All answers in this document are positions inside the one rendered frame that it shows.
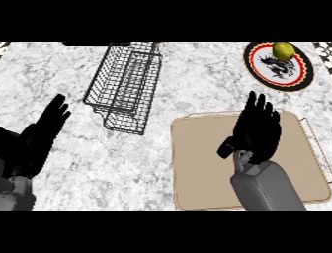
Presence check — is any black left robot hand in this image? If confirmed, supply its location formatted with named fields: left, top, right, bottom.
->
left=0, top=93, right=73, bottom=180

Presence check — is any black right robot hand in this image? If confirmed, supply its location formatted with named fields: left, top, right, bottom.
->
left=216, top=91, right=283, bottom=165

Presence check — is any yellow-green lemon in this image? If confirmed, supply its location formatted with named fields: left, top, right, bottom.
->
left=272, top=42, right=297, bottom=62

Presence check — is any round plate with dragon print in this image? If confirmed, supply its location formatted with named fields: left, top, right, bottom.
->
left=243, top=42, right=317, bottom=92

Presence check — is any beige tray with handles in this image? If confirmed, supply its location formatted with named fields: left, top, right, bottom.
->
left=170, top=110, right=332, bottom=211

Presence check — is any black wire tiered basket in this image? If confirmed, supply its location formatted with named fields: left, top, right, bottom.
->
left=83, top=42, right=166, bottom=136

